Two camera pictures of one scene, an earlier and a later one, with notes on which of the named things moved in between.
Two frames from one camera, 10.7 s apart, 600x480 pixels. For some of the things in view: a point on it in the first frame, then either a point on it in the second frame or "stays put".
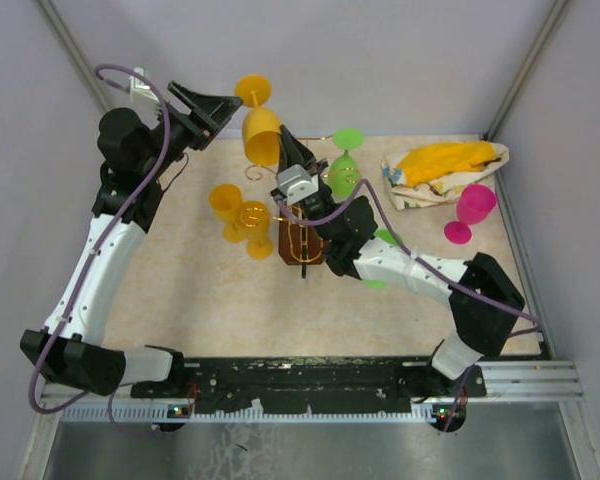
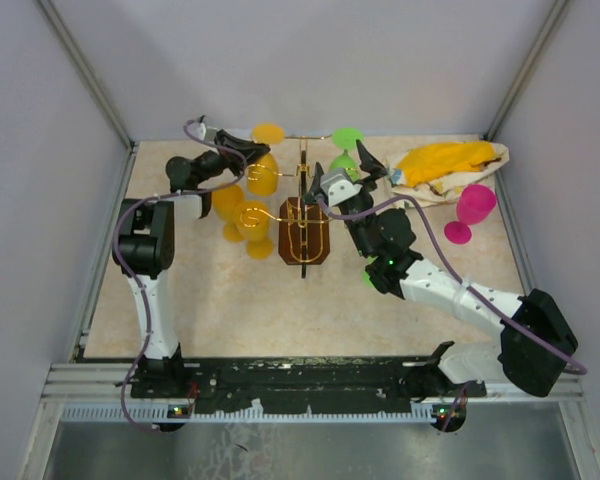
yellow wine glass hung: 261,127 to 262,177
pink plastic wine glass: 474,204 stays put
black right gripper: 291,152 to 371,165
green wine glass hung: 345,175 stays put
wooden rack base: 299,244 stays put
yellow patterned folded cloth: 430,175 stays put
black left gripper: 208,113 to 251,150
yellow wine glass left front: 255,219 stays put
